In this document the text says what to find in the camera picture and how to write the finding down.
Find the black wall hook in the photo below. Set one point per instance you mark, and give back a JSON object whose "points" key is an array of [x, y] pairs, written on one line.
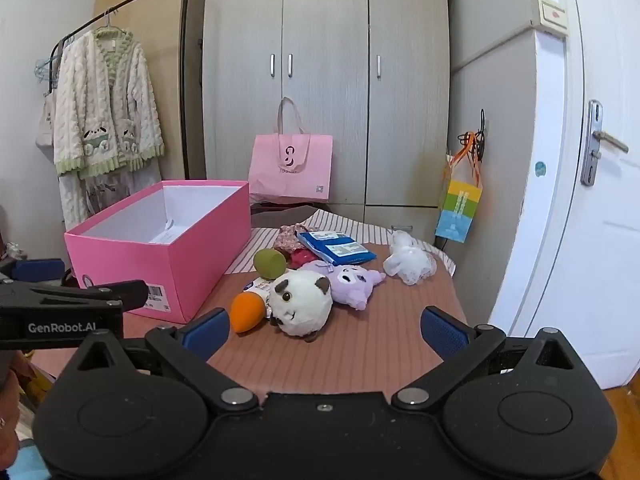
{"points": [[482, 125]]}

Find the white printed robe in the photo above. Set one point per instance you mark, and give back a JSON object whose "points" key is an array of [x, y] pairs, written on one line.
{"points": [[80, 200]]}

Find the blue clothes hangers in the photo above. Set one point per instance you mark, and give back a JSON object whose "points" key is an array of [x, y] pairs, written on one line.
{"points": [[42, 67]]}

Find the blue wet wipes packet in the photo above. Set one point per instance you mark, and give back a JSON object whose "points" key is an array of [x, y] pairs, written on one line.
{"points": [[340, 250]]}

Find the round blue door sticker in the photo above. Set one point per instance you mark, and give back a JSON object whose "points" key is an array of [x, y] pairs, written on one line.
{"points": [[539, 168]]}

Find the beige wall box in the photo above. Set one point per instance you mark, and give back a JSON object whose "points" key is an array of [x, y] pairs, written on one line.
{"points": [[547, 12]]}

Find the pink cardboard box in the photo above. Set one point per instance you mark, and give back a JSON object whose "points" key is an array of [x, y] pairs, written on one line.
{"points": [[200, 260]]}

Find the orange makeup sponge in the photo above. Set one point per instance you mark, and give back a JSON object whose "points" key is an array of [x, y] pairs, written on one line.
{"points": [[245, 312]]}

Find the floral fabric scrunchie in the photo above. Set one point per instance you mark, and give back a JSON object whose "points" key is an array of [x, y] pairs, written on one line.
{"points": [[287, 237]]}

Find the light wooden board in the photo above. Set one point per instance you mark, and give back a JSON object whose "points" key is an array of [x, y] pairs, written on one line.
{"points": [[150, 10]]}

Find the light blue cloth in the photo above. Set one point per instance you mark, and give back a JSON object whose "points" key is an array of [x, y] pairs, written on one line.
{"points": [[32, 460]]}

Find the white bunny plush toy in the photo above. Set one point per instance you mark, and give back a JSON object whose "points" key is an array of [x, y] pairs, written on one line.
{"points": [[407, 260]]}

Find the colourful striped paper bag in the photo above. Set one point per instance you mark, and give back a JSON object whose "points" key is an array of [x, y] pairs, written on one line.
{"points": [[457, 205]]}

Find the light wood cabinet panel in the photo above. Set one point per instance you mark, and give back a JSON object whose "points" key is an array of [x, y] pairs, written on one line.
{"points": [[495, 110]]}

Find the white and green cardigan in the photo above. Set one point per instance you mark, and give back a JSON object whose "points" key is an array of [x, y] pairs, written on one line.
{"points": [[100, 100]]}

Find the red knitted cloth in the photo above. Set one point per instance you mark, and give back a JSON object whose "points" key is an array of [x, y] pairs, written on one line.
{"points": [[299, 259]]}

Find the person's left hand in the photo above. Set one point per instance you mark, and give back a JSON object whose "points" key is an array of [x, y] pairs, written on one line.
{"points": [[7, 395]]}

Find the white and brown plush toy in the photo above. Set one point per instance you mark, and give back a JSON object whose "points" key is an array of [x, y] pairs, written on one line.
{"points": [[300, 305]]}

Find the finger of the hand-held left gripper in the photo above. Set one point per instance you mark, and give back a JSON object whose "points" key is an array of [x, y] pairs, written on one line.
{"points": [[130, 295], [35, 270]]}

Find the green makeup sponge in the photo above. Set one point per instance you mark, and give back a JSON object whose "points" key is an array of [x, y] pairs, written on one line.
{"points": [[267, 262]]}

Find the white door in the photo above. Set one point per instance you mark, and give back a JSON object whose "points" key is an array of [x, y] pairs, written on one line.
{"points": [[575, 260]]}

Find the white tote bag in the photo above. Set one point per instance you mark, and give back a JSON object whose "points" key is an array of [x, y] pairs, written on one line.
{"points": [[45, 125]]}

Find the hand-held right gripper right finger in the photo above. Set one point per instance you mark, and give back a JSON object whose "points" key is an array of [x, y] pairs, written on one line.
{"points": [[442, 332]]}

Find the light wood wardrobe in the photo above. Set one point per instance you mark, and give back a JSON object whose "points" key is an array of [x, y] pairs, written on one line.
{"points": [[325, 35]]}

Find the black metal clothes rack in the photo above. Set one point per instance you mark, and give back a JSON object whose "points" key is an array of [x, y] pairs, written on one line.
{"points": [[186, 60]]}

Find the purple plush toy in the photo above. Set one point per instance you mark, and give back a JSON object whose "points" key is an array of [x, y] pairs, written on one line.
{"points": [[350, 285]]}

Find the white cream tube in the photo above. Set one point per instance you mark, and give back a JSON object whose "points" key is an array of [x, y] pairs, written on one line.
{"points": [[257, 286]]}

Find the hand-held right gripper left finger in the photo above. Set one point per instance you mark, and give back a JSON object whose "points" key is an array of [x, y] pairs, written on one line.
{"points": [[207, 332]]}

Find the striped bed sheet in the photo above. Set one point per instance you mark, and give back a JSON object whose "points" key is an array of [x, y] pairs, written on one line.
{"points": [[370, 232]]}

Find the pink paper bag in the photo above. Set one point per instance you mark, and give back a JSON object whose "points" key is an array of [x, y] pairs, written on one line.
{"points": [[290, 170]]}

